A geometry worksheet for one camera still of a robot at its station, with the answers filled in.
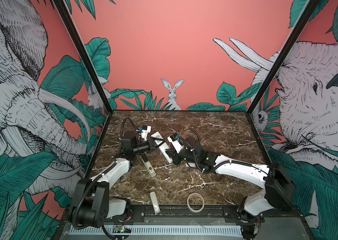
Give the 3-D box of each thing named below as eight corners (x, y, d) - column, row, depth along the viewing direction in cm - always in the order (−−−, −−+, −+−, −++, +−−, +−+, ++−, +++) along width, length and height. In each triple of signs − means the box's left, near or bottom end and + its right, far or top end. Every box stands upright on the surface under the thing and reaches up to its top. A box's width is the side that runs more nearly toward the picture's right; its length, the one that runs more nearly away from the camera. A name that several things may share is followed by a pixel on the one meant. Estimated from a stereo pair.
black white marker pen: (151, 177, 88) (150, 174, 85) (141, 158, 96) (140, 155, 92) (156, 174, 89) (156, 171, 86) (146, 156, 97) (145, 152, 94)
